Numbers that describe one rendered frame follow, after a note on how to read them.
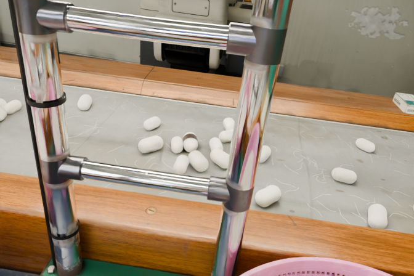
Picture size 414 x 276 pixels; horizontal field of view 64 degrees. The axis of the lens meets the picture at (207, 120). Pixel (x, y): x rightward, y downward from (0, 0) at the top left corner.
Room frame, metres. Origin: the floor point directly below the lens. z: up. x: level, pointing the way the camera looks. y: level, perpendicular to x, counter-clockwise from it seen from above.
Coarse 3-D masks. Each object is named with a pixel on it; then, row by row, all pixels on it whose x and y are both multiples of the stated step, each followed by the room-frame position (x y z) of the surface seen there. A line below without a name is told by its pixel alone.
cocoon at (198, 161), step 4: (192, 152) 0.38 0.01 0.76; (196, 152) 0.38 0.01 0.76; (188, 156) 0.38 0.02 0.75; (192, 156) 0.37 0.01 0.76; (196, 156) 0.37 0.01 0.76; (200, 156) 0.37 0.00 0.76; (204, 156) 0.37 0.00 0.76; (192, 160) 0.37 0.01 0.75; (196, 160) 0.36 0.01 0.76; (200, 160) 0.36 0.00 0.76; (204, 160) 0.36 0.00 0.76; (192, 164) 0.37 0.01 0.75; (196, 164) 0.36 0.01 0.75; (200, 164) 0.36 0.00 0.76; (204, 164) 0.36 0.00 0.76; (208, 164) 0.37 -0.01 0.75; (196, 168) 0.36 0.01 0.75; (200, 168) 0.36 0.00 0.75; (204, 168) 0.36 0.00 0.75
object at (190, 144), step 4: (188, 132) 0.43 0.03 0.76; (192, 132) 0.43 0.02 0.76; (184, 140) 0.41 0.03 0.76; (188, 140) 0.41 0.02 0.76; (192, 140) 0.41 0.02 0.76; (196, 140) 0.41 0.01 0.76; (184, 144) 0.41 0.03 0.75; (188, 144) 0.40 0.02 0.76; (192, 144) 0.40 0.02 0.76; (196, 144) 0.41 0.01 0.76; (184, 148) 0.41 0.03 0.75; (188, 148) 0.40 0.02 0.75; (192, 148) 0.40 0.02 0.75; (196, 148) 0.41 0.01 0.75
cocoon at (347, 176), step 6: (336, 168) 0.38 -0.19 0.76; (342, 168) 0.38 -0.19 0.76; (336, 174) 0.38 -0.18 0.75; (342, 174) 0.37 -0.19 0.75; (348, 174) 0.37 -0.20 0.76; (354, 174) 0.37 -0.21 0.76; (336, 180) 0.38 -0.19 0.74; (342, 180) 0.37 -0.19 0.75; (348, 180) 0.37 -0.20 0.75; (354, 180) 0.37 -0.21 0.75
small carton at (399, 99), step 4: (396, 92) 0.65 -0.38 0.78; (396, 96) 0.64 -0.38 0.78; (400, 96) 0.63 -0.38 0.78; (404, 96) 0.63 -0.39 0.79; (408, 96) 0.63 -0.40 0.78; (412, 96) 0.64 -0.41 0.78; (392, 100) 0.65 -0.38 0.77; (396, 100) 0.63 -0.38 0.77; (400, 100) 0.62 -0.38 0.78; (404, 100) 0.61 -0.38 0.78; (408, 100) 0.61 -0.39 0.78; (412, 100) 0.61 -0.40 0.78; (396, 104) 0.63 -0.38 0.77; (400, 104) 0.61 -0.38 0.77; (404, 104) 0.60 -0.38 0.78; (408, 104) 0.59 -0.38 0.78; (412, 104) 0.59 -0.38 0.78; (400, 108) 0.61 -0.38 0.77; (404, 108) 0.60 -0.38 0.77; (408, 108) 0.59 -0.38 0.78; (412, 108) 0.59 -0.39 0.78; (404, 112) 0.59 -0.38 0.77; (408, 112) 0.59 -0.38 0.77; (412, 112) 0.59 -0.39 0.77
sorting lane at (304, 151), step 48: (0, 96) 0.52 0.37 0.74; (96, 96) 0.56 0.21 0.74; (144, 96) 0.58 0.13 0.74; (0, 144) 0.38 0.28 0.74; (96, 144) 0.40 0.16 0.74; (288, 144) 0.46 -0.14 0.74; (336, 144) 0.48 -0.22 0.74; (384, 144) 0.50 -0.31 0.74; (144, 192) 0.31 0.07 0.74; (288, 192) 0.34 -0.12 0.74; (336, 192) 0.35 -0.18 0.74; (384, 192) 0.36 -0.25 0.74
